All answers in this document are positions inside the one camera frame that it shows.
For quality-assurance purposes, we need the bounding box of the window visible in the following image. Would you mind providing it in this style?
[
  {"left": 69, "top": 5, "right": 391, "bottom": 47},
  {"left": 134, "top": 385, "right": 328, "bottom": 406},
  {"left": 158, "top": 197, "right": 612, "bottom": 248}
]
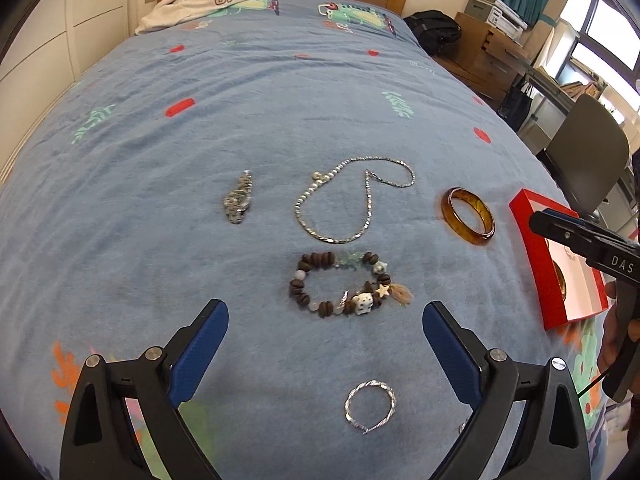
[{"left": 545, "top": 0, "right": 640, "bottom": 111}]

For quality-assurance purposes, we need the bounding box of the dark brown bangle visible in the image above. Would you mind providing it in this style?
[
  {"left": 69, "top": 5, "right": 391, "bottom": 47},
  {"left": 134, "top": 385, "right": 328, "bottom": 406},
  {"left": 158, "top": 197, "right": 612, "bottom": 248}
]
[{"left": 548, "top": 259, "right": 570, "bottom": 303}]

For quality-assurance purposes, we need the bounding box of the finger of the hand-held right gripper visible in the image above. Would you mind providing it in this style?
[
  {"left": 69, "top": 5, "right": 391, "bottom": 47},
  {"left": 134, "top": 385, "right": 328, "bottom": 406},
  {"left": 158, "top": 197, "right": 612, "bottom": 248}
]
[
  {"left": 547, "top": 208, "right": 640, "bottom": 249},
  {"left": 530, "top": 209, "right": 601, "bottom": 261}
]

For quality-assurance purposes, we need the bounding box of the silver chain necklace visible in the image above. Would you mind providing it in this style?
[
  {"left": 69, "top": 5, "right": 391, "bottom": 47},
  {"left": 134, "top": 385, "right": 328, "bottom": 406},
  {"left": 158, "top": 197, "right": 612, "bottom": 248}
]
[{"left": 293, "top": 156, "right": 416, "bottom": 245}]

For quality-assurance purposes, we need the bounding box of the grey white printer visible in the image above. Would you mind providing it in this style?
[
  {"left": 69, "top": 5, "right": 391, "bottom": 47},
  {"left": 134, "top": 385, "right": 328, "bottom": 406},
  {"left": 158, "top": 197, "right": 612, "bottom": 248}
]
[{"left": 465, "top": 0, "right": 529, "bottom": 29}]

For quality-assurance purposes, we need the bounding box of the red shallow box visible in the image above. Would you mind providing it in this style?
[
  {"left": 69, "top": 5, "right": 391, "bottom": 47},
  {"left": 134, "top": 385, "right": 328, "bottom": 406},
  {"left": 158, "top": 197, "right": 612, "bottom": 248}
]
[{"left": 508, "top": 188, "right": 610, "bottom": 331}]

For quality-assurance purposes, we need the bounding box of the white wardrobe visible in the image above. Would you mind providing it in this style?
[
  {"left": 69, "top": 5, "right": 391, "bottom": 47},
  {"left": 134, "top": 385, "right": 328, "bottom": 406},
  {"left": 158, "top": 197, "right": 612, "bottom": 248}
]
[{"left": 0, "top": 0, "right": 162, "bottom": 182}]

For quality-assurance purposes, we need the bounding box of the person's right hand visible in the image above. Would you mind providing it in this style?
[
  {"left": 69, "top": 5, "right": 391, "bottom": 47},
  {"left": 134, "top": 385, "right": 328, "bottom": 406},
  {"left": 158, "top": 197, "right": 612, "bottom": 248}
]
[{"left": 597, "top": 280, "right": 626, "bottom": 371}]

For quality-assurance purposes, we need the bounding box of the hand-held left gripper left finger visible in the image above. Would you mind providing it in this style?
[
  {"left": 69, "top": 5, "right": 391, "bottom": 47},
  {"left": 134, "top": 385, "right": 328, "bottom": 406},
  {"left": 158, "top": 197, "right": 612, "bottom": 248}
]
[{"left": 59, "top": 298, "right": 230, "bottom": 480}]

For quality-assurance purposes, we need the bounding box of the grey office chair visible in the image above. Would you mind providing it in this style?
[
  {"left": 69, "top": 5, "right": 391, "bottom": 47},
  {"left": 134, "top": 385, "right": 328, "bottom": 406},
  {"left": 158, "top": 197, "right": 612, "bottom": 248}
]
[{"left": 537, "top": 92, "right": 632, "bottom": 217}]

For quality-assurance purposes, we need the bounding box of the amber bangle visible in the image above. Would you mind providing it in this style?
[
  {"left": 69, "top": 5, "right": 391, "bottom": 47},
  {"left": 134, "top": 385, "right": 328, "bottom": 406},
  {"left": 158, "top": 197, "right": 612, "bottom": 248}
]
[{"left": 440, "top": 186, "right": 497, "bottom": 248}]

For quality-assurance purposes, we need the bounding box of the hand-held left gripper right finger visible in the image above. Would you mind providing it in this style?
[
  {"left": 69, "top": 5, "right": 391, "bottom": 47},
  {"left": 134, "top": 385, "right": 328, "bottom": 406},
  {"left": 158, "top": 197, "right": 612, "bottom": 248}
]
[{"left": 422, "top": 301, "right": 592, "bottom": 480}]

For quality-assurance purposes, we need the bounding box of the black backpack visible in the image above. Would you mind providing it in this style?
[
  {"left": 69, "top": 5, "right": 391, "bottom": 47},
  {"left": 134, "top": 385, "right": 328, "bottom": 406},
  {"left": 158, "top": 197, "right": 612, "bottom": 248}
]
[{"left": 402, "top": 10, "right": 464, "bottom": 56}]

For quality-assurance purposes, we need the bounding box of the brown beaded bracelet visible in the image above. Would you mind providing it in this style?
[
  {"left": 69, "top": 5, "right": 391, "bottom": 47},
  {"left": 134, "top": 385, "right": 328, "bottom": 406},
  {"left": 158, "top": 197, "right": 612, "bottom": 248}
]
[{"left": 288, "top": 249, "right": 414, "bottom": 320}]

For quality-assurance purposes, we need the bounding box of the blue printed blanket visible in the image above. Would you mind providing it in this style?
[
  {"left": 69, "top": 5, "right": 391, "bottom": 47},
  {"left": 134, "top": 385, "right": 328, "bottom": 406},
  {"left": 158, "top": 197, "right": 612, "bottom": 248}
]
[{"left": 0, "top": 0, "right": 614, "bottom": 480}]

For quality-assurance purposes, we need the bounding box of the dark hanging bag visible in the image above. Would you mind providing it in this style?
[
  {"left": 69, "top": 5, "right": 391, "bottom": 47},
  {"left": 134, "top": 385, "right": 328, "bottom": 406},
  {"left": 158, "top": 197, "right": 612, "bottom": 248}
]
[{"left": 498, "top": 77, "right": 535, "bottom": 129}]

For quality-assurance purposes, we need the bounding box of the wooden drawer cabinet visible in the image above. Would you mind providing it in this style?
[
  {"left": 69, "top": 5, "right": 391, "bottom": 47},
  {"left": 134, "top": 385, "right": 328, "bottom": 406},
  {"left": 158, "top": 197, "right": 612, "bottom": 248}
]
[{"left": 435, "top": 11, "right": 534, "bottom": 109}]

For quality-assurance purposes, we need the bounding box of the desk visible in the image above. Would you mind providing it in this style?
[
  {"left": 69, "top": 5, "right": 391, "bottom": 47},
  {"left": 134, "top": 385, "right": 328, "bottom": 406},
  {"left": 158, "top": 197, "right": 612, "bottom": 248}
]
[{"left": 520, "top": 60, "right": 640, "bottom": 161}]

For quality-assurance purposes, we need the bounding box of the small twisted silver bracelet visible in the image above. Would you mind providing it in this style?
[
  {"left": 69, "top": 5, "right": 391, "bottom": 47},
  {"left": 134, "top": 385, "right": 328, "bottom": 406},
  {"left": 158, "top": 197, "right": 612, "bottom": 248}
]
[{"left": 343, "top": 378, "right": 398, "bottom": 436}]

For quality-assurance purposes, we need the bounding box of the thin black cable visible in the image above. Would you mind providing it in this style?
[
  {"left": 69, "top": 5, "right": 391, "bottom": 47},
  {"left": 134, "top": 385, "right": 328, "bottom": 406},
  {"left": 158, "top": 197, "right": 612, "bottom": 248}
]
[{"left": 577, "top": 368, "right": 612, "bottom": 397}]

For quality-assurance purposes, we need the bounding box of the white sweatshirt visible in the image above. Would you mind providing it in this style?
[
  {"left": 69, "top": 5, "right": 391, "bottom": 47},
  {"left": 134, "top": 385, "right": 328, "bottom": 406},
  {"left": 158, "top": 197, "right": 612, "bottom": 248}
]
[{"left": 135, "top": 0, "right": 265, "bottom": 36}]

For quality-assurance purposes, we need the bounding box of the silver wristwatch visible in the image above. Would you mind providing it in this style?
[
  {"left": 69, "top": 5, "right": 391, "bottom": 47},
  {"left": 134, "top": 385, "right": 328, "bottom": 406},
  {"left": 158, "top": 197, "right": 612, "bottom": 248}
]
[{"left": 222, "top": 169, "right": 254, "bottom": 225}]

